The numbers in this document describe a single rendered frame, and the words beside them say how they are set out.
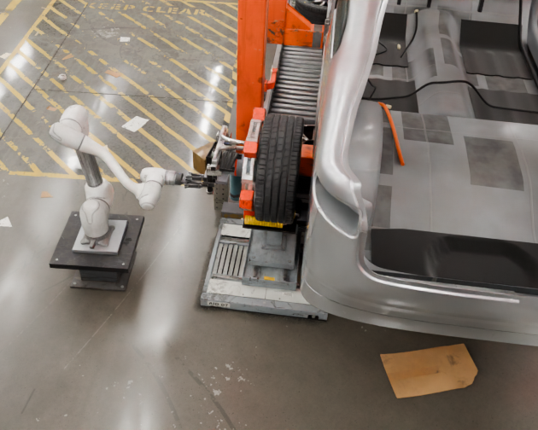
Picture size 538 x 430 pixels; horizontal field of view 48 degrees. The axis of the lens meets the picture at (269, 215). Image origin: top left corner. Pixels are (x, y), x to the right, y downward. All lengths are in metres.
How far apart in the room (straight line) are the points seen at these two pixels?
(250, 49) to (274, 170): 0.79
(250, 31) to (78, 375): 2.26
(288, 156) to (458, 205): 0.99
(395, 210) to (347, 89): 0.89
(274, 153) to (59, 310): 1.75
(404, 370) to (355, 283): 1.27
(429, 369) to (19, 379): 2.44
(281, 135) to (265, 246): 0.93
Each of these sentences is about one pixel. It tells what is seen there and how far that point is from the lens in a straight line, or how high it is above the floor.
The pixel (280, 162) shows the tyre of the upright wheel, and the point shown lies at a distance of 3.43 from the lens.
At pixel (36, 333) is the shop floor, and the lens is 4.12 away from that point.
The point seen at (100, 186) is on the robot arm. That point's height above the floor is 0.62.
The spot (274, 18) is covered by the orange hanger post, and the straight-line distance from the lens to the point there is 5.80.
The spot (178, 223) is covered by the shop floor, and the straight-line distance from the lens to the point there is 4.64.
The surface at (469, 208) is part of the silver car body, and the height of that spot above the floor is 0.96.
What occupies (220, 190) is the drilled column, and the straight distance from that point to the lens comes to 4.60.
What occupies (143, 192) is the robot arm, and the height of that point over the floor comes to 0.86.
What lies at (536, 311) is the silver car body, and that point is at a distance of 2.90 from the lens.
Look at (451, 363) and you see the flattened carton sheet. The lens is 4.03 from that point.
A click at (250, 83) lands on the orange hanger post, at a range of 3.89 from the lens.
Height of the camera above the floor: 3.15
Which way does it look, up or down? 42 degrees down
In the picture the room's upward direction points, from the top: 4 degrees clockwise
